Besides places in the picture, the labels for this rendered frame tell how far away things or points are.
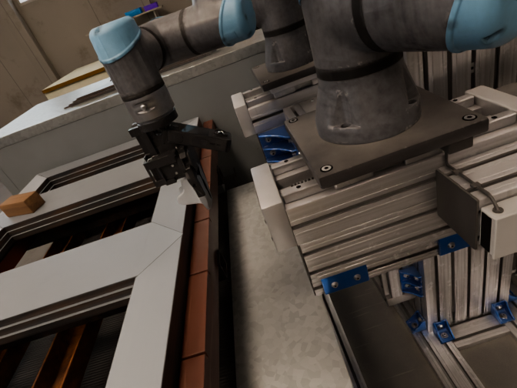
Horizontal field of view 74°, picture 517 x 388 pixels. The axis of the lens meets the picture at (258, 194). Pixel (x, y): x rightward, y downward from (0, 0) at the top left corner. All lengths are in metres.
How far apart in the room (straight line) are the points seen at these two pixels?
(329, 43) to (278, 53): 0.50
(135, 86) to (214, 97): 0.90
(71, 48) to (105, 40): 8.74
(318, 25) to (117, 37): 0.29
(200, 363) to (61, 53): 9.06
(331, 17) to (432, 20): 0.12
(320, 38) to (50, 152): 1.40
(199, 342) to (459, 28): 0.53
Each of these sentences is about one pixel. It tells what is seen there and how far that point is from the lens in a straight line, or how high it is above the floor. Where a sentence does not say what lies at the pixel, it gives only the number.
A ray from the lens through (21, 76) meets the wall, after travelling 9.89.
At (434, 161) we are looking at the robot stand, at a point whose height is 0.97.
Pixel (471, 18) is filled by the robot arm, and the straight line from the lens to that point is 0.36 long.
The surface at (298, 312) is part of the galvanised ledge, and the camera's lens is 0.75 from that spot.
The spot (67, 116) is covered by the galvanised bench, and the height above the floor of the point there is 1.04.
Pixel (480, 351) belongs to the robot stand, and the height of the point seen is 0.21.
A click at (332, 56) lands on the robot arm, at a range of 0.47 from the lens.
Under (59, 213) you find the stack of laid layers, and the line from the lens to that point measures 1.26.
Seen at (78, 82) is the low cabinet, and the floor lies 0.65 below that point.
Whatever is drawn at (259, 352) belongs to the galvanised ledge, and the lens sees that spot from 0.73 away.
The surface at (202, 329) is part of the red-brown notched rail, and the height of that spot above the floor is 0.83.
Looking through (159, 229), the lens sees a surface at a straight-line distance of 0.82.
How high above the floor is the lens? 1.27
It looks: 32 degrees down
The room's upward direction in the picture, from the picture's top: 21 degrees counter-clockwise
